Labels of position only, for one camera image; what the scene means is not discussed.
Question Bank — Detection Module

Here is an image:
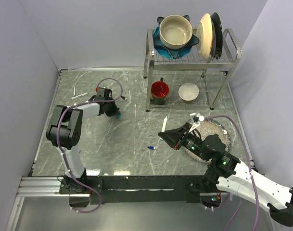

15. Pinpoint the white marker long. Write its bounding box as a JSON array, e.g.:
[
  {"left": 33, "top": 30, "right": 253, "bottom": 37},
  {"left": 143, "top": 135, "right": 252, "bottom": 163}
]
[{"left": 71, "top": 92, "right": 88, "bottom": 100}]

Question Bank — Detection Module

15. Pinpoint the red black mug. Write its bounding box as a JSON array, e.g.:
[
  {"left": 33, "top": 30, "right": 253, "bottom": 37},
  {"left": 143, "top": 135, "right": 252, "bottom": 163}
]
[{"left": 151, "top": 77, "right": 170, "bottom": 105}]

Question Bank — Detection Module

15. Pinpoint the beige ceramic bowl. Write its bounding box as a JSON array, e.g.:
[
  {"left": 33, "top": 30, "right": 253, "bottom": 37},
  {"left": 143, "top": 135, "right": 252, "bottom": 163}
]
[{"left": 159, "top": 15, "right": 193, "bottom": 50}]

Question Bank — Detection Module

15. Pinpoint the white marker green end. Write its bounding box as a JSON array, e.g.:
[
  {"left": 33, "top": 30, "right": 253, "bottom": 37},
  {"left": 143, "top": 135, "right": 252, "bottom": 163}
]
[{"left": 161, "top": 116, "right": 167, "bottom": 132}]

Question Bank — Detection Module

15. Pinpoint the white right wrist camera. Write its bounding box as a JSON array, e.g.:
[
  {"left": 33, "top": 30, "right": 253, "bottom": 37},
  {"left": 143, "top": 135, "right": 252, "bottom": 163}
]
[{"left": 190, "top": 113, "right": 205, "bottom": 124}]

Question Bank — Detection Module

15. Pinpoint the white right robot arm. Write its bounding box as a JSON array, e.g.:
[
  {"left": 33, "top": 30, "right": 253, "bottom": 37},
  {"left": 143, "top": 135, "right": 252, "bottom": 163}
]
[{"left": 158, "top": 123, "right": 293, "bottom": 227}]

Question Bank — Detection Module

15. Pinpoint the cream plate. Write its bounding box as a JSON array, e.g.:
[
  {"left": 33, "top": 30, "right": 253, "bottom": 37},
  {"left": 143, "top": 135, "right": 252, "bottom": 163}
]
[{"left": 196, "top": 13, "right": 213, "bottom": 60}]

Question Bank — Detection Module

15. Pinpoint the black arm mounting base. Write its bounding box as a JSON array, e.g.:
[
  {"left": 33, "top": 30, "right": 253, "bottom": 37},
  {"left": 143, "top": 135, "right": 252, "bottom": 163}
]
[{"left": 59, "top": 175, "right": 227, "bottom": 209}]

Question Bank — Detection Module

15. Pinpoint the speckled grey plate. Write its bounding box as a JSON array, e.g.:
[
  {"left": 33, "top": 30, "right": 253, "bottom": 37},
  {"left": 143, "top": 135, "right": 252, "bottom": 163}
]
[{"left": 181, "top": 119, "right": 231, "bottom": 163}]

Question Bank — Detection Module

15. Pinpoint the steel dish rack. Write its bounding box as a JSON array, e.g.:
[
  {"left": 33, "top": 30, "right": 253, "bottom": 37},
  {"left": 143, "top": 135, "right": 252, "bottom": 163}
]
[{"left": 143, "top": 28, "right": 242, "bottom": 112}]

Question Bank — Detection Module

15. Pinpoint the blue pen cap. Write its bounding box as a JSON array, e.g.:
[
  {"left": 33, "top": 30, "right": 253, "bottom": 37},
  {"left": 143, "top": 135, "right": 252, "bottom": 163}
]
[{"left": 147, "top": 146, "right": 156, "bottom": 150}]

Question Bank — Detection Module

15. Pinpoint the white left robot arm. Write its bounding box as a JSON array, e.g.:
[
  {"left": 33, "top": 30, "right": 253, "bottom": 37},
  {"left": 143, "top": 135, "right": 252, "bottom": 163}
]
[{"left": 46, "top": 87, "right": 121, "bottom": 193}]

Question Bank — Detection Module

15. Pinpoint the small white bowl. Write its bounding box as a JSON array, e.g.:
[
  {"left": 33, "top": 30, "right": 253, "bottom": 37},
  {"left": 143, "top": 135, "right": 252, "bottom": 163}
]
[{"left": 178, "top": 83, "right": 200, "bottom": 102}]

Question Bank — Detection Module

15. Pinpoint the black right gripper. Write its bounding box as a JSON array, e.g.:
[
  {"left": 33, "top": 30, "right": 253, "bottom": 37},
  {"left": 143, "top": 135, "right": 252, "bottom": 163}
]
[{"left": 157, "top": 122, "right": 209, "bottom": 161}]

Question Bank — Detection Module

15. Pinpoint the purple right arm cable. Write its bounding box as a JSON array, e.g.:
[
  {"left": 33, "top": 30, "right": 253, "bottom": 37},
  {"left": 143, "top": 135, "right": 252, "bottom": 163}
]
[{"left": 199, "top": 115, "right": 260, "bottom": 231}]

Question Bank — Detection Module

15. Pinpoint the black plate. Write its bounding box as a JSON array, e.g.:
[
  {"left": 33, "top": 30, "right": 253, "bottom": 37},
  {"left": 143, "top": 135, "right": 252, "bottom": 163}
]
[{"left": 210, "top": 12, "right": 223, "bottom": 60}]

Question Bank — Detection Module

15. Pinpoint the blue flower-shaped bowl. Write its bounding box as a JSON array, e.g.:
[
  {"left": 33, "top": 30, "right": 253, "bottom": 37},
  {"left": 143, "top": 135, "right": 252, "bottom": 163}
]
[{"left": 153, "top": 16, "right": 200, "bottom": 60}]

